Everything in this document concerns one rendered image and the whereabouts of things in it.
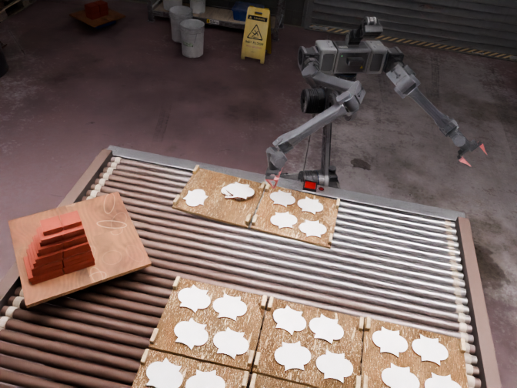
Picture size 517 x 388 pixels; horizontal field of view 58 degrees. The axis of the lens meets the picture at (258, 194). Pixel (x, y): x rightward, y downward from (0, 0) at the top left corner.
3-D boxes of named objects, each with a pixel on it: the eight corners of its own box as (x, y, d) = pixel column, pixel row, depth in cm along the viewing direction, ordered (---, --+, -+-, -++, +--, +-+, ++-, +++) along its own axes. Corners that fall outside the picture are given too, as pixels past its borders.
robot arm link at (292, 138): (357, 104, 227) (347, 88, 220) (360, 110, 223) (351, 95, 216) (283, 150, 240) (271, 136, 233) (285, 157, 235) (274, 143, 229)
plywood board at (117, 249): (8, 223, 213) (8, 220, 212) (118, 194, 233) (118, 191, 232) (27, 308, 182) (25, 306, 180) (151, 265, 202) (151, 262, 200)
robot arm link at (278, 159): (289, 145, 238) (280, 135, 232) (298, 156, 229) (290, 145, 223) (271, 161, 239) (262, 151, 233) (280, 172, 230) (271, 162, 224)
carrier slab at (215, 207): (197, 168, 268) (197, 166, 267) (265, 186, 261) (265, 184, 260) (171, 209, 243) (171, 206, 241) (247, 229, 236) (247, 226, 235)
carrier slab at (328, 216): (267, 185, 262) (267, 183, 261) (339, 202, 256) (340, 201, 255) (250, 229, 236) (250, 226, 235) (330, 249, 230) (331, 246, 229)
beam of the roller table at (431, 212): (111, 152, 283) (109, 145, 279) (460, 219, 263) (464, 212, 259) (105, 161, 277) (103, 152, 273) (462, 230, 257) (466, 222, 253)
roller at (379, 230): (103, 176, 264) (101, 170, 260) (455, 245, 245) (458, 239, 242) (99, 182, 260) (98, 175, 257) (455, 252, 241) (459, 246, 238)
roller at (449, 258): (95, 188, 256) (93, 181, 253) (457, 260, 237) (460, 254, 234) (91, 194, 253) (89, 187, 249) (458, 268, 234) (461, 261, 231)
